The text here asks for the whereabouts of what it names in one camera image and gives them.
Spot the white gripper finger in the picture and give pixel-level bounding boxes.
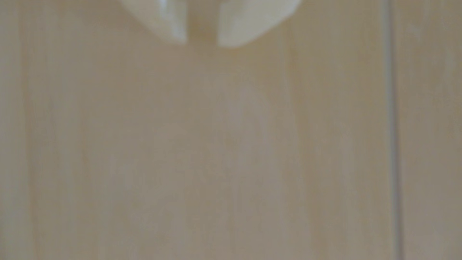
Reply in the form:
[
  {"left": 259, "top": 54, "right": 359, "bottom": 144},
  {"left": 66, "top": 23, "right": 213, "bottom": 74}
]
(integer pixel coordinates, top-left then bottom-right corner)
[
  {"left": 118, "top": 0, "right": 188, "bottom": 44},
  {"left": 217, "top": 0, "right": 302, "bottom": 48}
]

